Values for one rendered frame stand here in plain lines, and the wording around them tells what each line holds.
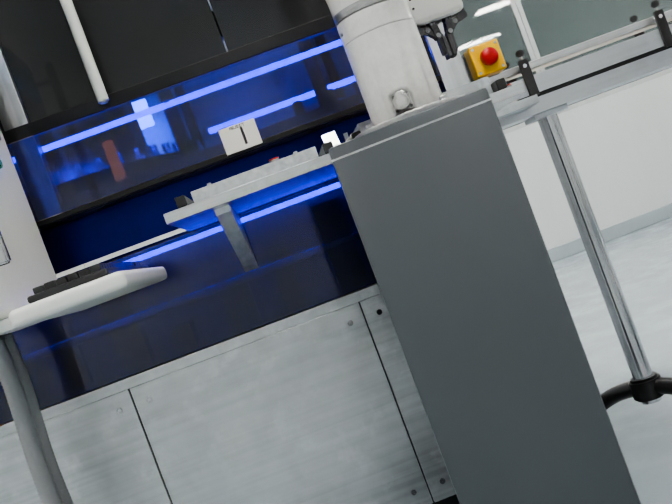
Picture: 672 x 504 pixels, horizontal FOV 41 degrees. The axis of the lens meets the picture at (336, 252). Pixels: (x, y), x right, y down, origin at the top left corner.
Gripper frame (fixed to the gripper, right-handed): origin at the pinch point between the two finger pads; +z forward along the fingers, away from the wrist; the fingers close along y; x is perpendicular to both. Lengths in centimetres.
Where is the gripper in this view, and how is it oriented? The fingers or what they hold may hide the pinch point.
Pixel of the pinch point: (448, 47)
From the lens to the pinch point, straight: 173.0
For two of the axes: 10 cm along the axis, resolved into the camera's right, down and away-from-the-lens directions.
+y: -9.3, 3.5, -0.6
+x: 0.6, -0.1, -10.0
